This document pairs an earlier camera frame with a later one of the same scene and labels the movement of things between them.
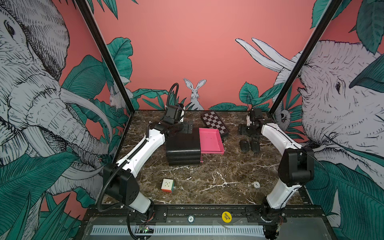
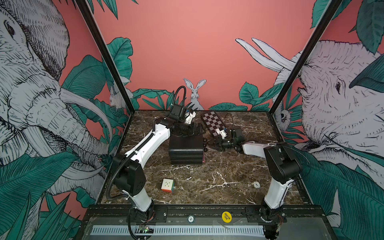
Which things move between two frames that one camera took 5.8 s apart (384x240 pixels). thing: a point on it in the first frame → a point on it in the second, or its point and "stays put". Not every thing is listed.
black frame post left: x=86 y=11 stays put
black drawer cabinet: x=183 y=149 stays put
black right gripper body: x=248 y=130 → x=227 y=144
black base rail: x=112 y=215 stays put
